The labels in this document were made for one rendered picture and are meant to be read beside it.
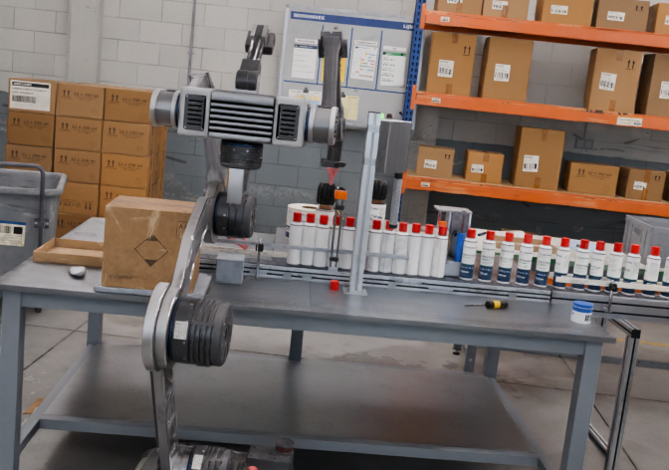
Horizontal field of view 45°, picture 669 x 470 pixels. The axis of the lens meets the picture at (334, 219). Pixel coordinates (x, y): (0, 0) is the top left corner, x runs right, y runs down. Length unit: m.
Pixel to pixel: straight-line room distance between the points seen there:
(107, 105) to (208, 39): 1.66
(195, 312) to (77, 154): 4.42
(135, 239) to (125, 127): 3.73
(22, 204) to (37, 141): 1.53
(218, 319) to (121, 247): 0.67
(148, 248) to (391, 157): 0.92
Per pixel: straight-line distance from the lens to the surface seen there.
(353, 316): 2.71
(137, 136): 6.38
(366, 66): 7.43
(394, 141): 2.95
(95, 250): 3.35
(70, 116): 6.50
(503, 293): 3.21
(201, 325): 2.15
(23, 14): 8.31
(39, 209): 5.11
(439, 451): 3.31
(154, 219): 2.69
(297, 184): 7.64
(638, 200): 7.11
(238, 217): 2.55
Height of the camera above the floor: 1.57
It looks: 9 degrees down
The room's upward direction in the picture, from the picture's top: 6 degrees clockwise
